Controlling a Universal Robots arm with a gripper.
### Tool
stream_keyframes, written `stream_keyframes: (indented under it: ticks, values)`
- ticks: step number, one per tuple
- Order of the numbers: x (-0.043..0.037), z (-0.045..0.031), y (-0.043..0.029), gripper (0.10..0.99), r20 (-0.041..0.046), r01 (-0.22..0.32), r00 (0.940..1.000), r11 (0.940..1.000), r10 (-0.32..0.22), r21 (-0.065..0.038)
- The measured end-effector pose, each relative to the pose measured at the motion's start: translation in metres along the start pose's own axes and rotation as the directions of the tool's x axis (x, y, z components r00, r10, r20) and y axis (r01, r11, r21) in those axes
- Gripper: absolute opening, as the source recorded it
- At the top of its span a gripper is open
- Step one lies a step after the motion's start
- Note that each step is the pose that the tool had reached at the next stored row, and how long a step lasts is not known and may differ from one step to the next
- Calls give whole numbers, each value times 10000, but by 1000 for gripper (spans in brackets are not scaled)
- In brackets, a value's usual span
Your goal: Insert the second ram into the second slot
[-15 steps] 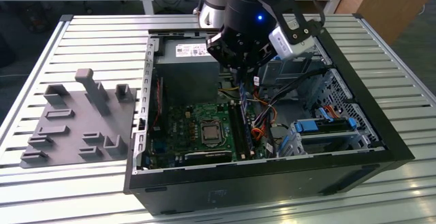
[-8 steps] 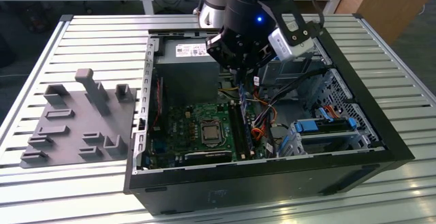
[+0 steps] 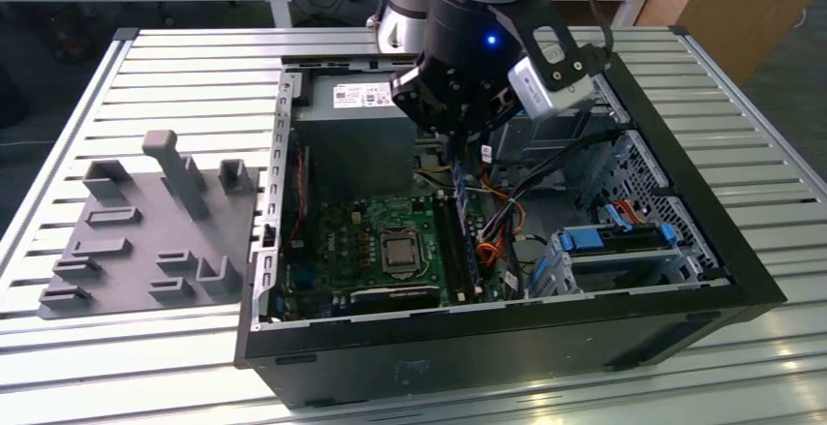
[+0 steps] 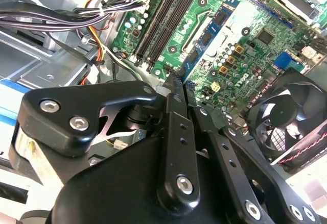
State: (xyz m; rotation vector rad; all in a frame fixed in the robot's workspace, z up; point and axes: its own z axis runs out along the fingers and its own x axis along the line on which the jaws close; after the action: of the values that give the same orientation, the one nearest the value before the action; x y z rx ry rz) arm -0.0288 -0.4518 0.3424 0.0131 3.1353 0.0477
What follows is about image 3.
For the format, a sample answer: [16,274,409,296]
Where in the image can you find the black RAM slot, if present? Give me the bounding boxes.
[442,191,472,303]
[433,191,464,304]

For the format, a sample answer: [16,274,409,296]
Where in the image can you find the silver power supply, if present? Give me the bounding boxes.
[293,69,421,194]

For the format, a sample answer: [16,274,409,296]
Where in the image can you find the perforated silver drive cage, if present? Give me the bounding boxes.
[526,127,738,300]

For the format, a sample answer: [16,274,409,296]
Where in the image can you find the CPU socket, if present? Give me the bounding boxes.
[377,225,428,281]

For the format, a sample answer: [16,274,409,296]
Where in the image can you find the silver CPU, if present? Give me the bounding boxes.
[385,238,419,266]

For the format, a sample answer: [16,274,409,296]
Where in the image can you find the blue disk carrier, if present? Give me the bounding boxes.
[530,250,574,298]
[556,225,680,255]

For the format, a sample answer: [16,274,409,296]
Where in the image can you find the wooden cabinet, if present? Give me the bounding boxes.
[636,0,827,85]

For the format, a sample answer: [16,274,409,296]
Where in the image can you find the green motherboard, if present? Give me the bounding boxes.
[280,192,492,322]

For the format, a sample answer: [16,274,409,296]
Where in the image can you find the black graphics card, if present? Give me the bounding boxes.
[348,283,442,311]

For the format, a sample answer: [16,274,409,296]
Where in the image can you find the black PC case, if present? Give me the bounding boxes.
[232,25,790,410]

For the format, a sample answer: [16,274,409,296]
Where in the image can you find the grey parts rack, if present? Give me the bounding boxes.
[37,129,267,319]

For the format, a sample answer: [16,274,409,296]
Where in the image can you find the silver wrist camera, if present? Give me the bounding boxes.
[507,45,600,121]

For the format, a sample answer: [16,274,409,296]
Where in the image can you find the black camera bracket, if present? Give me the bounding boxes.
[487,4,615,92]

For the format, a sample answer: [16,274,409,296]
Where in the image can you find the yellow black wire bundle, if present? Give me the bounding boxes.
[412,166,454,189]

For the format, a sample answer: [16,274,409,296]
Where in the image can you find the black flat cable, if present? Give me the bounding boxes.
[507,135,616,201]

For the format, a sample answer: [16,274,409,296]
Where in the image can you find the white grey wire bundle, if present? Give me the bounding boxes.
[480,197,526,245]

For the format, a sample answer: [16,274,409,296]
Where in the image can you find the red yellow orange wire bundle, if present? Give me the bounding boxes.
[475,242,507,267]

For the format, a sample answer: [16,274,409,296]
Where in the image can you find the blue flat wire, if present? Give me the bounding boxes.
[604,204,634,232]

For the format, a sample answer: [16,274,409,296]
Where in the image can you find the orange flat wire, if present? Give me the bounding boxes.
[616,199,655,227]

